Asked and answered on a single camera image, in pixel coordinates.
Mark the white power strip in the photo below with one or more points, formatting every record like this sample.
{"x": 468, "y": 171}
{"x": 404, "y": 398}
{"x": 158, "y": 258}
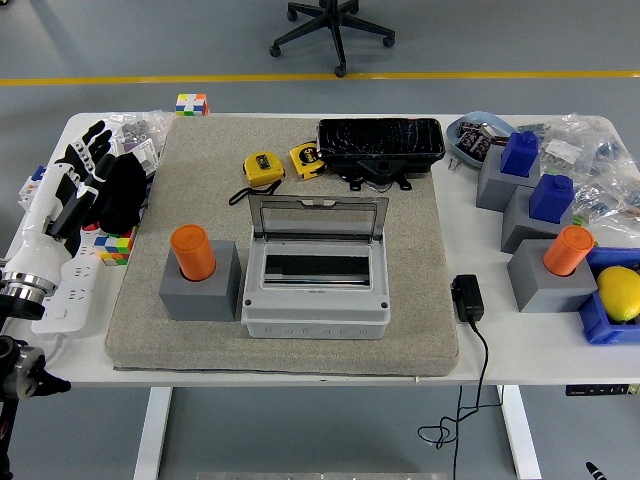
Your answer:
{"x": 75, "y": 292}

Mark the white table leg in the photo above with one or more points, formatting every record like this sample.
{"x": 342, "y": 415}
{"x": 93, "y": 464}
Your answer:
{"x": 152, "y": 435}
{"x": 520, "y": 440}

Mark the black office chair base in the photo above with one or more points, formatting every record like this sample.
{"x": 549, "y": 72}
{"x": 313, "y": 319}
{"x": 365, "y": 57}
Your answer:
{"x": 340, "y": 30}

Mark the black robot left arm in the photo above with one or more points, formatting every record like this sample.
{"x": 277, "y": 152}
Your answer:
{"x": 20, "y": 306}

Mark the light blue dish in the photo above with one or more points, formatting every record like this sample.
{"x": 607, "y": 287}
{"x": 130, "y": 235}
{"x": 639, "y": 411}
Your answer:
{"x": 456, "y": 142}

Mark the grey block holder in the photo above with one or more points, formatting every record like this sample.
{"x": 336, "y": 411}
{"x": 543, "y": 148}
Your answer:
{"x": 520, "y": 227}
{"x": 540, "y": 292}
{"x": 492, "y": 187}

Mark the multicolour cube puzzle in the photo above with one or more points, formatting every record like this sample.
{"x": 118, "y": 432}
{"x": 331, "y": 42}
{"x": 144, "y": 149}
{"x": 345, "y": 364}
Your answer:
{"x": 114, "y": 247}

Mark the white blue circuit breaker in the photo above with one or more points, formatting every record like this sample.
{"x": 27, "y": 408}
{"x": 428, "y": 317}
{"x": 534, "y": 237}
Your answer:
{"x": 30, "y": 189}

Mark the clear bags of components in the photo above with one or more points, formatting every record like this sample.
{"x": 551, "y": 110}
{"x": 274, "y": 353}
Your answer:
{"x": 600, "y": 165}

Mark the grey-brown mat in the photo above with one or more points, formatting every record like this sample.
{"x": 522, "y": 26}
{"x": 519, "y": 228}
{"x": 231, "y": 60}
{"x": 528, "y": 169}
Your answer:
{"x": 200, "y": 175}

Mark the blue plastic block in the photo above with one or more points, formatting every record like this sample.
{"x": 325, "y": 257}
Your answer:
{"x": 550, "y": 200}
{"x": 520, "y": 155}

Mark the black plastic tray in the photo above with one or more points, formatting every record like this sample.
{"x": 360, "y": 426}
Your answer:
{"x": 380, "y": 137}

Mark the yellow lemon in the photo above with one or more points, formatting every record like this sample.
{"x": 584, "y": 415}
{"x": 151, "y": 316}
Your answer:
{"x": 620, "y": 295}

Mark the cube puzzle with white cross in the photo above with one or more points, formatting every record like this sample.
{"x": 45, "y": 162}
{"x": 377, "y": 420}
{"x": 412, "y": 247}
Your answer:
{"x": 191, "y": 105}

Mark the yellow tape measure 5m print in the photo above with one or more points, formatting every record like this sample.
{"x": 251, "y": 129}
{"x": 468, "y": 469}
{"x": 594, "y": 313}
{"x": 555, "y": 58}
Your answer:
{"x": 306, "y": 157}

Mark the grey block with round hole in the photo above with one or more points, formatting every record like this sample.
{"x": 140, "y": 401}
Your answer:
{"x": 200, "y": 302}

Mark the blue plastic bin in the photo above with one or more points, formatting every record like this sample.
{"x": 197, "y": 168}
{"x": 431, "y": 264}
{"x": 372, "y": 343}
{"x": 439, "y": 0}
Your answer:
{"x": 595, "y": 322}

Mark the clear bag of small parts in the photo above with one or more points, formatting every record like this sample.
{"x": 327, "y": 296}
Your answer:
{"x": 142, "y": 132}

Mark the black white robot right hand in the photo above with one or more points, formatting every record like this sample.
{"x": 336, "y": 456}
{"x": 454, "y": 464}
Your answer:
{"x": 595, "y": 472}

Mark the orange cylinder battery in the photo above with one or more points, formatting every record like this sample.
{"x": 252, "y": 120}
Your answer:
{"x": 192, "y": 250}
{"x": 567, "y": 250}

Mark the black table control panel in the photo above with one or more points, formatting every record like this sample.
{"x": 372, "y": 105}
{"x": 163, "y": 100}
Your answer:
{"x": 600, "y": 390}

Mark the smoky transparent box lid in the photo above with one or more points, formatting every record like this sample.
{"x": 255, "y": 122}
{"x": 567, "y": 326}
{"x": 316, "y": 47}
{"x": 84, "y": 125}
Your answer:
{"x": 320, "y": 215}

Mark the black glove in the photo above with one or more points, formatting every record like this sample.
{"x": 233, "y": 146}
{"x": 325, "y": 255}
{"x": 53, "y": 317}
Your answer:
{"x": 124, "y": 195}

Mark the black power adapter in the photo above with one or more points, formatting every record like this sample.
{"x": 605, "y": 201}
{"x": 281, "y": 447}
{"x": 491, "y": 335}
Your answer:
{"x": 467, "y": 297}

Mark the grey electrical enclosure box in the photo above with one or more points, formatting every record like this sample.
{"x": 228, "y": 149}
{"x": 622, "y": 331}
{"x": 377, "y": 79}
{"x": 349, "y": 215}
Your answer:
{"x": 310, "y": 320}

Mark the small metal clip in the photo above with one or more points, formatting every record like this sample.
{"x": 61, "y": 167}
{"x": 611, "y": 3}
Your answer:
{"x": 454, "y": 164}

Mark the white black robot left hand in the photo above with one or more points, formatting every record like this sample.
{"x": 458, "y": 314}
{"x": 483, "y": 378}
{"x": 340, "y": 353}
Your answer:
{"x": 42, "y": 225}

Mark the dark striped electronic module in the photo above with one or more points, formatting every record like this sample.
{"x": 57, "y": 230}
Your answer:
{"x": 475, "y": 144}
{"x": 469, "y": 127}

